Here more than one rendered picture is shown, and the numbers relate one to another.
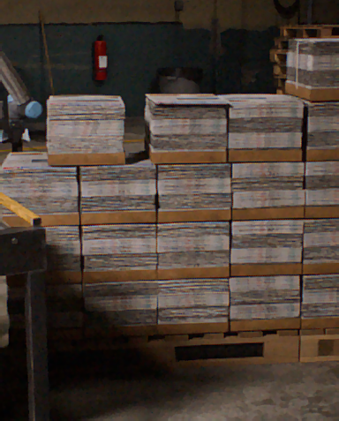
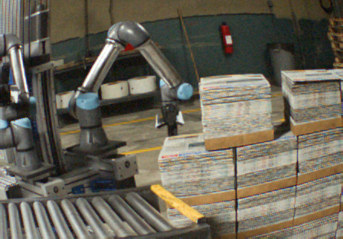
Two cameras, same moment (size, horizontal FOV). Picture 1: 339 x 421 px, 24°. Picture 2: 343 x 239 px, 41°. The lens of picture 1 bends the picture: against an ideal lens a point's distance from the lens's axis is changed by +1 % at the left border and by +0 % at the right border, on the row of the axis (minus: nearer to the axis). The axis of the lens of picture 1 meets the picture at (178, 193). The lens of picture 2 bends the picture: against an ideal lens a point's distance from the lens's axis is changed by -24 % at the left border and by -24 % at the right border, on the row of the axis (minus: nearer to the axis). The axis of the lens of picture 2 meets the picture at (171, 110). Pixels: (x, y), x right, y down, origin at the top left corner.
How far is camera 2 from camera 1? 79 cm
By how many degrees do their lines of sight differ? 12
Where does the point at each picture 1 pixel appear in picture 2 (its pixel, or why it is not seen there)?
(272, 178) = not seen: outside the picture
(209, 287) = (326, 221)
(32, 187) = (191, 173)
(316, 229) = not seen: outside the picture
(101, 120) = (252, 100)
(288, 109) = not seen: outside the picture
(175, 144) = (309, 116)
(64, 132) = (219, 116)
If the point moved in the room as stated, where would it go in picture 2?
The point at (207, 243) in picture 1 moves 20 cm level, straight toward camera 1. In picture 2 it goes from (328, 191) to (330, 205)
